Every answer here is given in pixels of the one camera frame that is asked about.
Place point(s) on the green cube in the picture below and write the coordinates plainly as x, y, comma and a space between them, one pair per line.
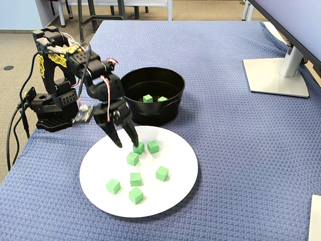
135, 195
113, 186
162, 99
132, 158
135, 179
162, 173
140, 149
147, 98
153, 146

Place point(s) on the white flat object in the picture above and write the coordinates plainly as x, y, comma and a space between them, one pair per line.
316, 221

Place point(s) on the small camera circuit board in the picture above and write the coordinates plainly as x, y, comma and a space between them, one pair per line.
82, 114

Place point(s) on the white grey furniture frame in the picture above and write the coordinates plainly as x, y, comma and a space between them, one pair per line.
170, 12

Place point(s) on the blue woven tablecloth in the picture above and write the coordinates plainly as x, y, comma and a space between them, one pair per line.
225, 150

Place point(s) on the white round plate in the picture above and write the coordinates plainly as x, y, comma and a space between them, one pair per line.
175, 175

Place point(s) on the dark grey metal stool frame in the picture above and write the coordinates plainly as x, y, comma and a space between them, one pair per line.
80, 25

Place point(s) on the white table leg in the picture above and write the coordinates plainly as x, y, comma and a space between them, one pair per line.
62, 15

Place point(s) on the white desk leg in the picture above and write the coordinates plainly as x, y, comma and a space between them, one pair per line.
243, 13

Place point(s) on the black metal bucket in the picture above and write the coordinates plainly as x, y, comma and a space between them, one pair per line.
150, 113

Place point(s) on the monitor with silver stand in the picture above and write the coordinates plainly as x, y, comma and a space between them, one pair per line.
276, 77

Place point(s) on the dark brown chair legs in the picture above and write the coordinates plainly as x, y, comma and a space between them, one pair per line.
71, 12

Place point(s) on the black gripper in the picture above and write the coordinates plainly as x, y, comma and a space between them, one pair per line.
120, 113

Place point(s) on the black floor outlet disc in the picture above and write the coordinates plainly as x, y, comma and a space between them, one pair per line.
8, 67

